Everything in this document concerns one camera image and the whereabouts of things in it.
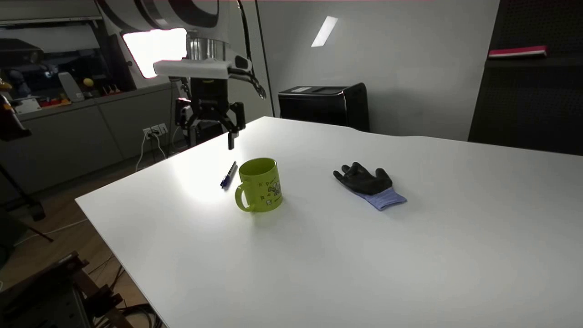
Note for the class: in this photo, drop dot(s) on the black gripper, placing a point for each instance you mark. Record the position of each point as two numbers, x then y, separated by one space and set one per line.
210 97

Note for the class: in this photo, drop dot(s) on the blue capped white marker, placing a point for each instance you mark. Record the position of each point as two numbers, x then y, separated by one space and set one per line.
228 175

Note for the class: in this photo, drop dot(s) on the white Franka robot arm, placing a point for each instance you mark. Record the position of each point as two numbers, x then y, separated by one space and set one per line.
183 11

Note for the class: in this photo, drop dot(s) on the black stand base box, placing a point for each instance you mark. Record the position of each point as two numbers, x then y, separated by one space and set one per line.
210 129

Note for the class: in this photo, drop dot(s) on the white power strip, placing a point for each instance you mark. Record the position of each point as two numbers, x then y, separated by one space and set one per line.
155 129

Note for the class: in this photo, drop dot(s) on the bright LED light panel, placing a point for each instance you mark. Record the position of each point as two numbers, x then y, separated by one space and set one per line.
155 51

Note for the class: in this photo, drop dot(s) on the green cartoon print mug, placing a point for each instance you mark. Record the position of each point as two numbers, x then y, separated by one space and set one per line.
265 189

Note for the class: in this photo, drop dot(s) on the low black cabinet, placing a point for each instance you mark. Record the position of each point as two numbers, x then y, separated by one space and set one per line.
321 109

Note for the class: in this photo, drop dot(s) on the yellow ball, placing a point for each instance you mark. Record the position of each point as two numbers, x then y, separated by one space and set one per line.
88 82

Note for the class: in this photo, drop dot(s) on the grey counter cabinet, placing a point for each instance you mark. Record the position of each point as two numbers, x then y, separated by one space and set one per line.
73 138

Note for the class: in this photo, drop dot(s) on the black and blue work glove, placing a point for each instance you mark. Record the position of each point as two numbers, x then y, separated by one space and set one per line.
365 180

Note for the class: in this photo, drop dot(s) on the white container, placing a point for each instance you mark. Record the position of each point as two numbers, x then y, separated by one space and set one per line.
28 106

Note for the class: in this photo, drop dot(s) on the black equipment clutter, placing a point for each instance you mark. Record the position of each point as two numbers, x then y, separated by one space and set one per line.
42 297

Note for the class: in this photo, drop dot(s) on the pink book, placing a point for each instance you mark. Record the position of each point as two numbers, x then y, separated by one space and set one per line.
516 51

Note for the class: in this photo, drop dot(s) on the dark shelf unit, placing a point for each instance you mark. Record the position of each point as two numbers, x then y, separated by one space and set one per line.
529 102

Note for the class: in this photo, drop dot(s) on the grey wall cabinet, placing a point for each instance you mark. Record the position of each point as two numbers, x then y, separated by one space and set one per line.
48 11

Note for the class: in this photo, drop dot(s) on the black tripod with camera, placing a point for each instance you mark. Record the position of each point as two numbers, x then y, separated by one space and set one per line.
11 124

